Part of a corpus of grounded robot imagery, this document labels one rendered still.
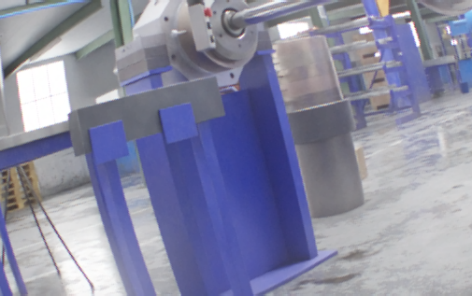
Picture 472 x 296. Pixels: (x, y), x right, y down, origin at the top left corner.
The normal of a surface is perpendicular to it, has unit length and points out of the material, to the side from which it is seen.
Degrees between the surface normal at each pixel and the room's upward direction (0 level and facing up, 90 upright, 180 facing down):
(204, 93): 90
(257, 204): 90
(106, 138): 90
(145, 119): 90
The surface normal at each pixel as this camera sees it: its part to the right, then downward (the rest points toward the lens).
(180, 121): 0.71, -0.14
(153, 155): -0.66, 0.21
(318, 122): -0.11, 0.08
